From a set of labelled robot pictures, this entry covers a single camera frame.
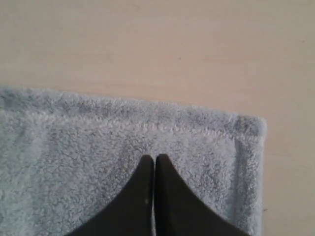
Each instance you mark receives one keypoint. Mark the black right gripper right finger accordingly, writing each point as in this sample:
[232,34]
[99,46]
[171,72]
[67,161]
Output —
[179,212]

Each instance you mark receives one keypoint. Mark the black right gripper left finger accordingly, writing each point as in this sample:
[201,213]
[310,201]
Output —
[130,212]

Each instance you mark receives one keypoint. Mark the light blue terry towel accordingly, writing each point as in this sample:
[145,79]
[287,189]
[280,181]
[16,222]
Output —
[64,156]

